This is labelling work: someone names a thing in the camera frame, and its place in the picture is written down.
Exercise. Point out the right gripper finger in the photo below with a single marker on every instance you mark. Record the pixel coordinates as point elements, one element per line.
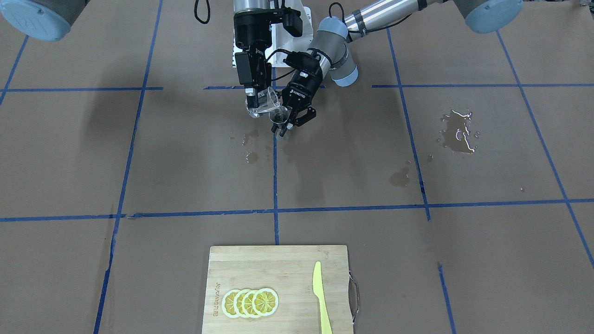
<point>252,99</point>

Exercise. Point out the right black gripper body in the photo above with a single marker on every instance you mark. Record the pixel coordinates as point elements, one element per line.
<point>247,33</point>

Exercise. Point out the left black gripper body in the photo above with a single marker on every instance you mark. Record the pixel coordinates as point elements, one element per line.
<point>300,92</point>

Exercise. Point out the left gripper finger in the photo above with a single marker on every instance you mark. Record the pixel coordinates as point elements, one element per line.
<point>280,129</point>
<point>298,119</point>

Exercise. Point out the clear glass cup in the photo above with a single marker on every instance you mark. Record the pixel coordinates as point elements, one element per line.
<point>268,100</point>

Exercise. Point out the steel jigger measuring cup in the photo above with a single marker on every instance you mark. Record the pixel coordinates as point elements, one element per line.
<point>279,115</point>

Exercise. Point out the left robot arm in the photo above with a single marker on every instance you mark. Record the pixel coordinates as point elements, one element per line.
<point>329,54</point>

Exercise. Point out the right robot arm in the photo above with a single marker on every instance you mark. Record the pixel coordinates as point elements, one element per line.
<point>51,20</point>

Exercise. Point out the wooden cutting board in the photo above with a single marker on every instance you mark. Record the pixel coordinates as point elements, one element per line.
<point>235,273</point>

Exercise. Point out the yellow plastic knife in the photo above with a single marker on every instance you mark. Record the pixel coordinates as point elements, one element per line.
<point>318,289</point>

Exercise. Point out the back lemon slice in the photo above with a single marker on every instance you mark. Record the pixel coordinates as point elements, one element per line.
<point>265,302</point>

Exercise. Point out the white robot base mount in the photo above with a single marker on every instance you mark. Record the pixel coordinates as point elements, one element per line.
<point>279,36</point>

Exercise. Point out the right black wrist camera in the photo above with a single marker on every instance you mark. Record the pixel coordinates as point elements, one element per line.
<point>292,22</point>

